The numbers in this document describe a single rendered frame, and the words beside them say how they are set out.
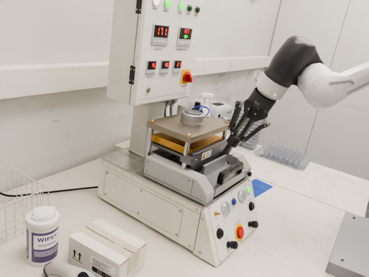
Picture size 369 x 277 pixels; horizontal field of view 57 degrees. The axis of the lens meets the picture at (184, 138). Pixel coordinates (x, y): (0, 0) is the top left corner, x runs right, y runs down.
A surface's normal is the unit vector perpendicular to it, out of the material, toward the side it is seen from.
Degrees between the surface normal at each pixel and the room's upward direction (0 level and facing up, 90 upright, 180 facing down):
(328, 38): 90
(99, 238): 1
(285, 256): 0
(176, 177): 90
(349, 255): 4
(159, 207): 90
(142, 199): 90
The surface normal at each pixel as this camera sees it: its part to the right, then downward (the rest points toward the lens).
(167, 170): -0.57, 0.19
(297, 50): -0.34, 0.18
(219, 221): 0.80, -0.11
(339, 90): 0.28, 0.37
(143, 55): 0.81, 0.31
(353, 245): 0.09, -0.94
